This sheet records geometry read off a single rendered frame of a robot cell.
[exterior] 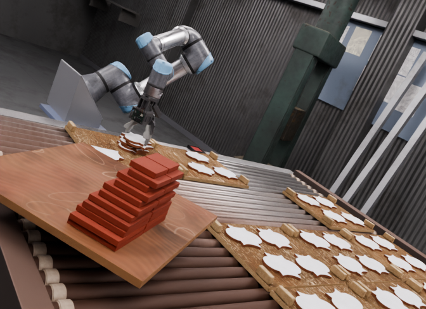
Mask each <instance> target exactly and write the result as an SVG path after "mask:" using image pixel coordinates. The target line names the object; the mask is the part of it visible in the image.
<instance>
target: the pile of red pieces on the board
mask: <svg viewBox="0 0 426 309"><path fill-rule="evenodd" d="M129 165H130V166H132V167H129V168H126V169H123V170H119V171H118V172H117V174H116V176H117V178H115V179H112V180H108V181H106V182H104V184H103V189H100V190H99V191H95V192H92V193H90V194H89V197H88V198H87V199H86V200H84V201H83V203H80V204H78V205H77V208H76V211H73V212H71V213H70V215H69V217H68V221H67V223H68V224H70V225H72V226H73V227H75V228H76V229H78V230H80V231H81V232H83V233H85V234H86V235H88V236H89V237H92V238H93V239H95V240H96V241H98V242H99V243H101V244H103V245H104V246H106V247H107V248H109V249H111V250H112V251H114V252H116V251H117V250H118V249H120V248H122V247H123V246H125V245H127V244H128V243H130V242H131V241H133V240H135V239H136V238H137V237H139V236H141V235H142V234H144V233H145V232H146V231H148V230H150V229H151V228H153V227H154V226H156V225H158V224H159V223H161V222H163V221H164V220H165V217H166V215H167V212H168V209H169V207H170V205H171V203H172V201H171V198H173V197H174V196H175V194H176V192H174V191H173V189H175V188H177V187H179V184H180V183H179V182H178V181H176V180H178V179H180V178H182V177H183V174H184V173H183V172H181V171H180V170H178V168H179V164H178V163H176V162H174V161H172V160H170V159H168V158H166V157H164V156H162V155H161V154H159V153H154V154H151V155H148V156H143V157H140V158H136V159H133V160H131V162H130V164H129Z"/></svg>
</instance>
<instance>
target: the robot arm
mask: <svg viewBox="0 0 426 309"><path fill-rule="evenodd" d="M136 44H137V45H138V47H139V49H140V50H141V52H142V53H143V56H144V57H145V59H146V60H147V62H148V64H149V66H150V68H151V69H152V71H151V74H150V76H149V77H148V78H146V79H144V80H142V81H141V82H133V83H131V81H130V80H131V75H130V73H129V71H128V69H127V68H126V67H125V66H124V65H123V64H122V63H120V62H118V61H115V62H113V63H111V64H109V65H107V66H105V67H104V68H102V69H100V70H98V71H96V72H94V73H91V74H87V75H82V77H83V79H84V81H85V83H86V85H87V88H88V89H89V92H90V93H91V95H92V97H93V99H94V102H95V103H97V102H98V101H99V100H100V99H101V98H102V97H103V95H104V94H106V93H107V92H109V91H110V92H111V94H112V96H113V98H114V99H115V101H116V102H117V104H118V106H119V108H120V109H121V110H122V112H123V113H129V112H130V115H129V118H131V120H130V122H128V123H126V124H125V125H124V127H125V128H126V130H125V133H130V131H131V129H133V127H134V126H135V125H137V124H138V123H140V124H141V125H146V127H145V131H144V133H143V138H145V146H146V145H147V144H148V143H149V141H150V139H151V137H152V135H153V132H154V130H155V118H154V117H157V118H160V117H161V116H162V114H161V112H160V110H159V108H158V106H157V104H156V103H158V101H159V99H160V97H161V95H162V94H163V90H164V88H165V87H166V86H168V85H169V84H171V83H173V82H174V81H176V80H178V79H180V78H181V77H183V76H185V75H186V74H188V73H189V74H194V73H196V74H197V75H198V74H199V73H200V72H201V71H203V70H204V69H205V68H207V67H208V66H209V65H210V64H212V63H213V61H214V59H213V57H212V55H211V53H210V51H209V50H208V48H207V46H206V45H205V43H204V41H203V39H202V37H201V35H200V34H199V33H198V32H197V31H196V30H194V29H193V28H191V27H187V26H185V25H180V26H177V27H174V28H173V30H171V31H168V32H165V33H163V34H159V35H155V36H152V35H151V33H149V32H147V33H144V34H143V35H141V36H139V37H138V38H137V39H136ZM175 46H181V49H182V50H183V52H184V53H182V54H181V55H180V58H179V59H178V60H176V61H175V62H173V63H171V64H170V63H168V62H167V60H166V59H165V57H164V55H163V54H162V51H165V50H168V49H170V48H172V47H175ZM132 111H133V113H132ZM131 113H132V115H131ZM148 123H149V124H148ZM147 124H148V125H147Z"/></svg>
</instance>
